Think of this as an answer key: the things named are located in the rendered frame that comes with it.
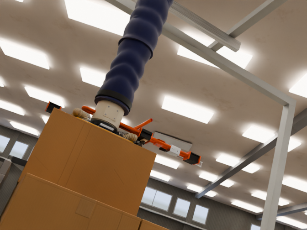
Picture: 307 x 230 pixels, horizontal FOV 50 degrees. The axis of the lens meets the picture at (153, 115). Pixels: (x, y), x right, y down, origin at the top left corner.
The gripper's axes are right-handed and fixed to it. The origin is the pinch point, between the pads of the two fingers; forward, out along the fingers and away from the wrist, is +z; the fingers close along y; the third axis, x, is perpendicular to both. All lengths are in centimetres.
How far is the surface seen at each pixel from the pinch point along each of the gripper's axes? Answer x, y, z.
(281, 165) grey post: -248, -105, -161
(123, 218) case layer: 22, 56, 78
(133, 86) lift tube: 20.7, -23.1, 7.4
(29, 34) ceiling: 170, -287, -536
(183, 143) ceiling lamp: -339, -278, -693
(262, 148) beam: -444, -268, -457
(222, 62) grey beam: -118, -203, -161
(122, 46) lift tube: 36, -46, 4
